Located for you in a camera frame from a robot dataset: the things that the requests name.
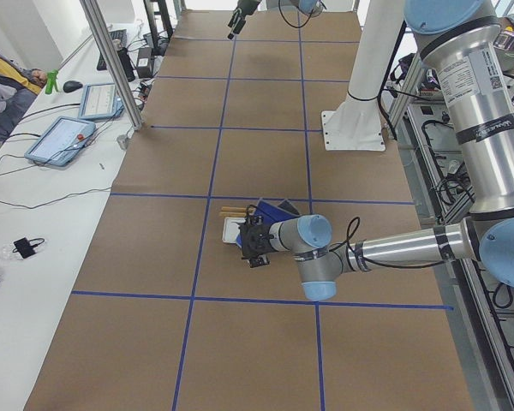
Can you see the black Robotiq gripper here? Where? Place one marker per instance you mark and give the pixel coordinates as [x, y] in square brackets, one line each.
[242, 8]

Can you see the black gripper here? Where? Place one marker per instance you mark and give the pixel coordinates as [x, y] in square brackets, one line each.
[261, 240]

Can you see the blue microfibre towel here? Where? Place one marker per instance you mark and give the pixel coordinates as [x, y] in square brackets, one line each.
[276, 214]

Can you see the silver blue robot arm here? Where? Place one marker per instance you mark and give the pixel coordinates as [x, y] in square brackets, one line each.
[430, 68]

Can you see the black power brick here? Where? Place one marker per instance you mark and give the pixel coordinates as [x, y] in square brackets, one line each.
[145, 63]

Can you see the far blue teach pendant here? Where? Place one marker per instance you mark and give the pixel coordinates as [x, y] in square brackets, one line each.
[100, 102]

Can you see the blue teach pendant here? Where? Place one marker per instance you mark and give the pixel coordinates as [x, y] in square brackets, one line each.
[61, 142]
[100, 102]

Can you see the black computer mouse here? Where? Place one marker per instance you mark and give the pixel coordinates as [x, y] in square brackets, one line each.
[71, 86]

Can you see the green spray bottle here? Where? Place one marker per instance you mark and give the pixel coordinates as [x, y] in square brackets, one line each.
[51, 82]

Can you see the near blue teach pendant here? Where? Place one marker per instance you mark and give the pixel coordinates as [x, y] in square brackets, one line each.
[61, 142]

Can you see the small black clip device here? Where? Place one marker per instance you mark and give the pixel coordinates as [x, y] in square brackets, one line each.
[27, 247]

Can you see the person seated at table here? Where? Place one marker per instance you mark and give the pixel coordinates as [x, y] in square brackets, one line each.
[19, 87]

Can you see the steel cooking pot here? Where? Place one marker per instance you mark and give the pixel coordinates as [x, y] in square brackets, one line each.
[504, 48]

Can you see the aluminium frame post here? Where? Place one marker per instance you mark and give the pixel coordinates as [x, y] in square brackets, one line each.
[100, 32]

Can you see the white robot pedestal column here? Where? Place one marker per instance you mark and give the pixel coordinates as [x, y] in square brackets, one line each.
[355, 124]

